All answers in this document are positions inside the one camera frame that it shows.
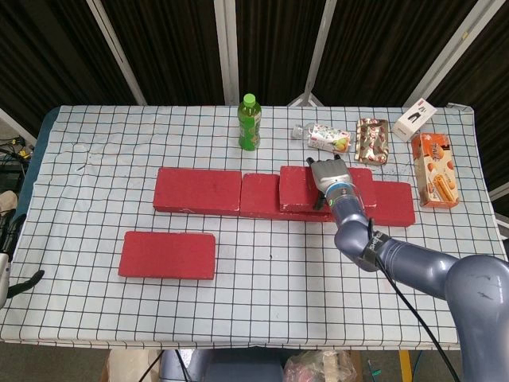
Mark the orange biscuit box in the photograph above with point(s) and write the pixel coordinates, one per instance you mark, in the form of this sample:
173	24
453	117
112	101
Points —
435	171

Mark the white black grid tablecloth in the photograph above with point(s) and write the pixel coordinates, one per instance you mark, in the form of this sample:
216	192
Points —
258	302

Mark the white frame pole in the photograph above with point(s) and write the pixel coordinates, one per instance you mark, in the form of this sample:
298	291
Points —
318	51
449	51
115	47
226	47

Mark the dark blue undercloth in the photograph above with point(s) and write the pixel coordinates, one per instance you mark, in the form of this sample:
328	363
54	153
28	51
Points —
28	175

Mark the gold red snack bag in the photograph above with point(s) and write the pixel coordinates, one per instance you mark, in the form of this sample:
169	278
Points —
371	141

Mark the clear bottle with fruit label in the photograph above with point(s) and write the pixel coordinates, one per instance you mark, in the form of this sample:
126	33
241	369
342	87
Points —
328	137

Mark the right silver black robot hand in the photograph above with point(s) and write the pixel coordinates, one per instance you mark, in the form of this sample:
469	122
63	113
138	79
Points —
330	173

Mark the clear plastic bag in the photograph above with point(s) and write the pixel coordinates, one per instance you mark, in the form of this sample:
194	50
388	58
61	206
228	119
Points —
318	366

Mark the red brick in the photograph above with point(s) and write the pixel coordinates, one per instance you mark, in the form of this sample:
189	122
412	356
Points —
167	256
393	205
296	187
258	195
196	191

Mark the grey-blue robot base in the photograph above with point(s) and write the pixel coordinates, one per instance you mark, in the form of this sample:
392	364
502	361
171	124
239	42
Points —
230	366

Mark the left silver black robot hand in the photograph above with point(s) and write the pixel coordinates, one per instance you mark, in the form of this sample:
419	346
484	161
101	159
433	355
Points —
5	278

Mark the beige shoe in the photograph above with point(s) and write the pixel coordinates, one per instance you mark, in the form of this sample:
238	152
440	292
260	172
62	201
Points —
7	205

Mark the green tea bottle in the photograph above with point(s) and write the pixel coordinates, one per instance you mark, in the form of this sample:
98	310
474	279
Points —
249	127

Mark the small white box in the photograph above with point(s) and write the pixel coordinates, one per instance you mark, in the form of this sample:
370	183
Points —
413	119

